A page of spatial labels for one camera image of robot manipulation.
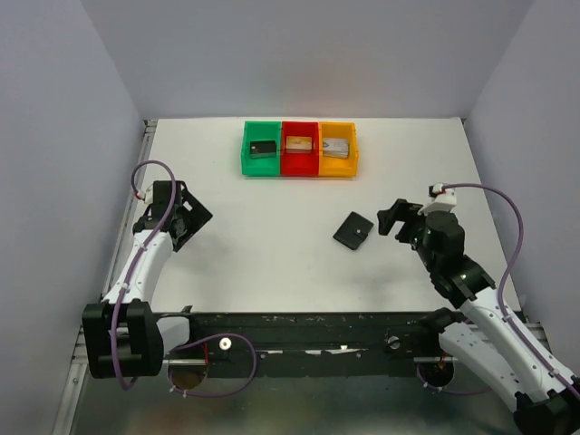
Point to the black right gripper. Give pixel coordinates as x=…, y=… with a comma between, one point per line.
x=401, y=210

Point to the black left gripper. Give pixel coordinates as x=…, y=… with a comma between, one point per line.
x=198, y=216

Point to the black leather card holder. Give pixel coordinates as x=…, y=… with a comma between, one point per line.
x=353, y=231

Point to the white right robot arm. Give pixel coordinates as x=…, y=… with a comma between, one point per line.
x=480, y=331

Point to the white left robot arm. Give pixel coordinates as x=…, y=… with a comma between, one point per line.
x=143, y=338

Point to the black credit card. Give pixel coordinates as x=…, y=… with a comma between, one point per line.
x=259, y=149

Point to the silver credit card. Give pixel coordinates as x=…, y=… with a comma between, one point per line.
x=336, y=148

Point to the gold credit card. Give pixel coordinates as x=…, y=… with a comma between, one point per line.
x=298, y=144

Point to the yellow plastic bin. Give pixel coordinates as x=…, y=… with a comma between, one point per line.
x=334, y=167

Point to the green plastic bin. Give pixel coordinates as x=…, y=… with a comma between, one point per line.
x=260, y=130

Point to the red plastic bin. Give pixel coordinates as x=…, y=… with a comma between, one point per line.
x=300, y=164

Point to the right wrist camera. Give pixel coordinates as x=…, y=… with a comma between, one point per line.
x=441, y=199

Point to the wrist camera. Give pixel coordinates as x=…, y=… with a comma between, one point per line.
x=144, y=195
x=441, y=199

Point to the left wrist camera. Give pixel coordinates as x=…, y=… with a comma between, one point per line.
x=144, y=195

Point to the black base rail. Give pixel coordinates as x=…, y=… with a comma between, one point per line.
x=297, y=345

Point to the aluminium frame rail left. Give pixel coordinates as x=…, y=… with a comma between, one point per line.
x=78, y=366

